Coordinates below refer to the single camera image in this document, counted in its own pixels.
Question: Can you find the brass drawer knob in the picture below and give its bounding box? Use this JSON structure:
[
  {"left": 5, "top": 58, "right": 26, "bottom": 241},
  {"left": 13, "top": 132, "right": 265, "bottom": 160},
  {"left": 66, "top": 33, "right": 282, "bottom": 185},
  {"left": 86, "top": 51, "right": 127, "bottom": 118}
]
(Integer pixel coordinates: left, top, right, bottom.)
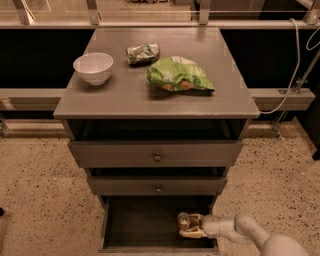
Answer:
[
  {"left": 155, "top": 185, "right": 162, "bottom": 193},
  {"left": 153, "top": 153, "right": 162, "bottom": 162}
]

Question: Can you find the grey middle drawer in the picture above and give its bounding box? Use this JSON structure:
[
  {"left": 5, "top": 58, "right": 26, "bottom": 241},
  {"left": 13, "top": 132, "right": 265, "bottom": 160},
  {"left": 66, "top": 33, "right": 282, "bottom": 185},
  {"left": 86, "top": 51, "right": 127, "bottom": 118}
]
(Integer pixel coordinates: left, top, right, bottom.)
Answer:
[{"left": 87, "top": 176, "right": 227, "bottom": 196}]

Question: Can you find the grey wooden drawer cabinet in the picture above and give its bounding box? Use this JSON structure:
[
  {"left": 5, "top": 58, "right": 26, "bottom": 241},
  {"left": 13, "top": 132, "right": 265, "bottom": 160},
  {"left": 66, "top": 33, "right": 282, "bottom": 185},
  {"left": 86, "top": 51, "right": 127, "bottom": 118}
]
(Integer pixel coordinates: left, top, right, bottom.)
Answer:
[{"left": 53, "top": 26, "right": 261, "bottom": 256}]

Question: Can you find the brass top drawer knob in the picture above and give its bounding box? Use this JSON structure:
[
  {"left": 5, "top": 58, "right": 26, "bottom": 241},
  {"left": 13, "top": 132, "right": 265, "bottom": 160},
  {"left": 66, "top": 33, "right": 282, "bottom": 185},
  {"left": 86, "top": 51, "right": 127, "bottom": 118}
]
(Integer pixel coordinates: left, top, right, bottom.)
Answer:
[{"left": 153, "top": 153, "right": 162, "bottom": 162}]

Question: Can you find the grey top drawer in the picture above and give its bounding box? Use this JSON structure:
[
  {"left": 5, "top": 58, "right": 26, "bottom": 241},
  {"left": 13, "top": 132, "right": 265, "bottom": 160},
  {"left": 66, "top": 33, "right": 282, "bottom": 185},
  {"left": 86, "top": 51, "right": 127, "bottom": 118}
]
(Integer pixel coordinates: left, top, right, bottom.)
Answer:
[{"left": 69, "top": 140, "right": 243, "bottom": 168}]

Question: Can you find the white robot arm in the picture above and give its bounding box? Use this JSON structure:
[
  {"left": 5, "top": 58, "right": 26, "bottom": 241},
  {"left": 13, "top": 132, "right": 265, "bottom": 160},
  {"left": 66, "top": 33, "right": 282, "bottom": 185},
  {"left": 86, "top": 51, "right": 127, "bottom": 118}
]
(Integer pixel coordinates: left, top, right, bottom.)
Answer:
[{"left": 177, "top": 212, "right": 310, "bottom": 256}]

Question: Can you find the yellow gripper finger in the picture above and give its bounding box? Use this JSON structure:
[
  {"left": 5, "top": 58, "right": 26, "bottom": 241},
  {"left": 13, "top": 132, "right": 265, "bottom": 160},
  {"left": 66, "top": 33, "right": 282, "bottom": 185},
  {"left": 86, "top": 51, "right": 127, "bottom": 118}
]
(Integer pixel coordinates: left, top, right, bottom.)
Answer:
[
  {"left": 188, "top": 213, "right": 203, "bottom": 226},
  {"left": 179, "top": 227, "right": 206, "bottom": 239}
]

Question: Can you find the white ceramic bowl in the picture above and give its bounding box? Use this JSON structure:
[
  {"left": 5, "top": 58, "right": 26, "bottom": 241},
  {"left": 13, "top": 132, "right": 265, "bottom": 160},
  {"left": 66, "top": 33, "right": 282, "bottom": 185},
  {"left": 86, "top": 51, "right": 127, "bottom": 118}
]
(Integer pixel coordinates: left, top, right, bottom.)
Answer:
[{"left": 73, "top": 53, "right": 114, "bottom": 86}]

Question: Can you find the brass middle drawer knob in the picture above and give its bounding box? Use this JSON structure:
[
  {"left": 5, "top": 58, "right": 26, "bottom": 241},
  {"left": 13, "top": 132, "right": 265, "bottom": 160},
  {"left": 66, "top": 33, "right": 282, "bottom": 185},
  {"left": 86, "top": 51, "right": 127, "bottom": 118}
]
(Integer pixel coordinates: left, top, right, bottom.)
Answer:
[{"left": 155, "top": 185, "right": 162, "bottom": 193}]

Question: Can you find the crushed green white can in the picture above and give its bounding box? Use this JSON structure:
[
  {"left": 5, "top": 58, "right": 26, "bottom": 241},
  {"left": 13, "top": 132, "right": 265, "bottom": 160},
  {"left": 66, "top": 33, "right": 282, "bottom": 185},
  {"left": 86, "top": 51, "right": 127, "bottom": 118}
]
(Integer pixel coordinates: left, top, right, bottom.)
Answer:
[{"left": 126, "top": 42, "right": 160, "bottom": 65}]

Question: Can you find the grey open bottom drawer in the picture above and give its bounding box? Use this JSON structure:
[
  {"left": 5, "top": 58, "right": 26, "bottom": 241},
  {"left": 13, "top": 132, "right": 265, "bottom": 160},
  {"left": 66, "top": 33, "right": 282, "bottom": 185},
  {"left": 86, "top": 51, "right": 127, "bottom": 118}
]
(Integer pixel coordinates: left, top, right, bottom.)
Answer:
[{"left": 98, "top": 196, "right": 225, "bottom": 256}]

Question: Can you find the orange soda can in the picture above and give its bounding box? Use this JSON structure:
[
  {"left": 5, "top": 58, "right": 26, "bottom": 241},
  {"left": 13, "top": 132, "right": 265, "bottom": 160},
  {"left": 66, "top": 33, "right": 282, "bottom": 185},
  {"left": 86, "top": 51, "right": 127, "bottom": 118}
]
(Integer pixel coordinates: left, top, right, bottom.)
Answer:
[{"left": 177, "top": 212, "right": 191, "bottom": 229}]

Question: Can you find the green chip bag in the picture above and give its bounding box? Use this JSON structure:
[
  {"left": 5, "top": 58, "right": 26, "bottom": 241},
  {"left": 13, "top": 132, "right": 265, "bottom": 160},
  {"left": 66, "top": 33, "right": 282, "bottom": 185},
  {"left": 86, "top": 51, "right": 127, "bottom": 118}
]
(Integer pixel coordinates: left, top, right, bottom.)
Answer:
[{"left": 146, "top": 56, "right": 215, "bottom": 92}]

